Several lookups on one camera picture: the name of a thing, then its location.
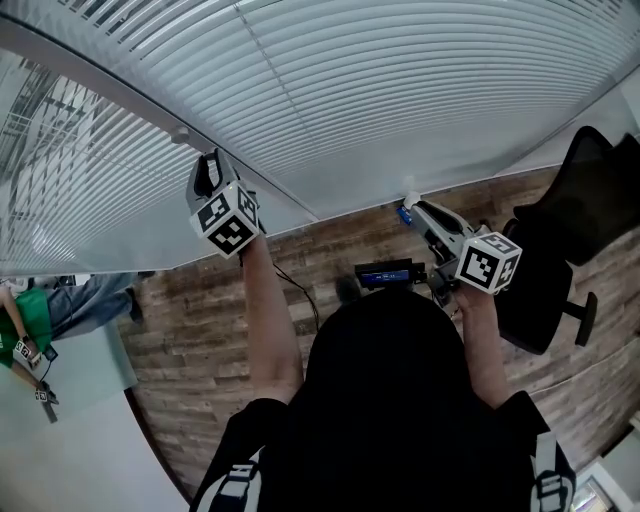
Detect black mesh office chair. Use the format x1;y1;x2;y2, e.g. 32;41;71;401
497;124;640;356

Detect person's right forearm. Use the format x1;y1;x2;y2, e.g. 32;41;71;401
454;289;516;411

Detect person's left forearm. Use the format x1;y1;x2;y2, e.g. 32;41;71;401
239;232;306;406

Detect grey right backpack strap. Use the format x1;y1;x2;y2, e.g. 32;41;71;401
529;432;574;512

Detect grey left backpack strap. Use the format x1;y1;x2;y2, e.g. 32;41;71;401
209;449;264;512

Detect person's black clothing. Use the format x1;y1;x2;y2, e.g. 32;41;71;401
189;287;576;512

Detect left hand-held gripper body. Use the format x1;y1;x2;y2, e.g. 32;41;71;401
186;177;261;260

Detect blue chest-mounted device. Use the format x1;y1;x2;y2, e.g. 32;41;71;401
354;258;429;291

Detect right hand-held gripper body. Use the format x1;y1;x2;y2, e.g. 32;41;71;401
424;227;523;301

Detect white floor cable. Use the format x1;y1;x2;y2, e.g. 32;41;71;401
514;339;640;396

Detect person's dark left shoe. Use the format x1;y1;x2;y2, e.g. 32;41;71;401
335;277;361;304

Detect white slatted window blinds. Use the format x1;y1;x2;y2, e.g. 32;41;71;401
0;49;281;266
29;0;640;211

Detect grey backpack strap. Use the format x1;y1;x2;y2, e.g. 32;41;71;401
209;449;264;512
529;432;574;512

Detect grey window frame post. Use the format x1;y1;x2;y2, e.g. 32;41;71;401
0;14;321;221

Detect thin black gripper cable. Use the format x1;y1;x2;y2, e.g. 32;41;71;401
272;262;321;331

